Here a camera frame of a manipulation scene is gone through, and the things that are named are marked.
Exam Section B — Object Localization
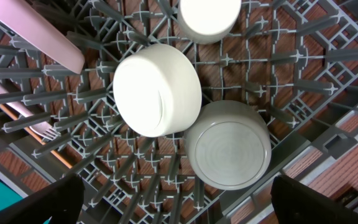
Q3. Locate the grey plastic dishwasher rack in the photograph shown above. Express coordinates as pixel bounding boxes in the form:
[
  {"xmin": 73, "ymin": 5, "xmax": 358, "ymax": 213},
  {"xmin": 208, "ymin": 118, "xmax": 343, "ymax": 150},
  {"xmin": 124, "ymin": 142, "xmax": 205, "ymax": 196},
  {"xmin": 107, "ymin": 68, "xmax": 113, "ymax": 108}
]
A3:
[{"xmin": 0, "ymin": 1, "xmax": 358, "ymax": 223}]

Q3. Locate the white round plate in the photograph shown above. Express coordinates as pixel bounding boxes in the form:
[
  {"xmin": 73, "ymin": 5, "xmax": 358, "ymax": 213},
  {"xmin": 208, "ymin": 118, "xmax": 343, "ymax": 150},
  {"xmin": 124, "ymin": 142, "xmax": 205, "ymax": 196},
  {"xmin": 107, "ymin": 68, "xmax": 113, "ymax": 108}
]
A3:
[{"xmin": 0, "ymin": 0, "xmax": 85, "ymax": 74}]

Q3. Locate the grey round bowl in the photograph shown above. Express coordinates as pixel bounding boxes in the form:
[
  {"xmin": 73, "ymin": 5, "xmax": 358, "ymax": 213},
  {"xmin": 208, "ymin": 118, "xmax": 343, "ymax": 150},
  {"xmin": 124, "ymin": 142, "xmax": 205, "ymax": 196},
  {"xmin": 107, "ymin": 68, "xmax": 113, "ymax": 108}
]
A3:
[{"xmin": 183, "ymin": 100, "xmax": 272, "ymax": 190}]

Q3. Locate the white paper cup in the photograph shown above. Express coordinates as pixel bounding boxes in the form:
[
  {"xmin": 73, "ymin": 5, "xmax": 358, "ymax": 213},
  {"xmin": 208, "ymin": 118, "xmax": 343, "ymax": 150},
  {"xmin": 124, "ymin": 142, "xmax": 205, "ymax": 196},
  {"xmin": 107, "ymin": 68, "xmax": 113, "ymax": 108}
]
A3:
[{"xmin": 177, "ymin": 0, "xmax": 242, "ymax": 44}]

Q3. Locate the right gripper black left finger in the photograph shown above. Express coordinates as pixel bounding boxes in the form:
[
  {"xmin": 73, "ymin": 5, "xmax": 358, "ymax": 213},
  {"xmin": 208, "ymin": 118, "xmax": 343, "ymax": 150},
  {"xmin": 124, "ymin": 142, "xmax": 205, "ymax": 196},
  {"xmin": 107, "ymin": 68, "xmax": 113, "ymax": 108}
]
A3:
[{"xmin": 0, "ymin": 174, "xmax": 85, "ymax": 224}]

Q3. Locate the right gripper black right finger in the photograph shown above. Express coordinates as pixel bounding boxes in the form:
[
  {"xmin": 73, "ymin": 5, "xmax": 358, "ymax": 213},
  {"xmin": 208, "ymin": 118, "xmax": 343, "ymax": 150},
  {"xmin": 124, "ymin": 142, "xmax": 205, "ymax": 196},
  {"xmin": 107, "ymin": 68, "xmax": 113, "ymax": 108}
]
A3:
[{"xmin": 270, "ymin": 175, "xmax": 358, "ymax": 224}]

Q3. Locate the white plastic fork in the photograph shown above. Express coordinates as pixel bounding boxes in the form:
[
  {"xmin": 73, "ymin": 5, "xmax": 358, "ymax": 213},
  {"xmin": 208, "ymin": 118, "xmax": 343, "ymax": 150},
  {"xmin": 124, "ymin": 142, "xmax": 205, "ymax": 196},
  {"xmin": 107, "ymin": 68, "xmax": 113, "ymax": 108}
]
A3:
[{"xmin": 0, "ymin": 84, "xmax": 60, "ymax": 141}]

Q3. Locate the wooden chopstick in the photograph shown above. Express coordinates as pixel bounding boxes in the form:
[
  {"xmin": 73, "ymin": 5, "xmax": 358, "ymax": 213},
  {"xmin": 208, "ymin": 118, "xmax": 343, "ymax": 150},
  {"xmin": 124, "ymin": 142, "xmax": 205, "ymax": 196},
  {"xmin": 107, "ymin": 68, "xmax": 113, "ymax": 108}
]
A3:
[{"xmin": 0, "ymin": 104, "xmax": 73, "ymax": 169}]

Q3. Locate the white round bowl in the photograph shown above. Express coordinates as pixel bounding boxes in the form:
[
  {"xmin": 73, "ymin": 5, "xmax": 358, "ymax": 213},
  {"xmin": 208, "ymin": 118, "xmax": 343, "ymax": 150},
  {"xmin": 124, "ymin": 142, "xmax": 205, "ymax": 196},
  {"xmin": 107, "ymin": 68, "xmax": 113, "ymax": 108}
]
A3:
[{"xmin": 112, "ymin": 44, "xmax": 202, "ymax": 138}]

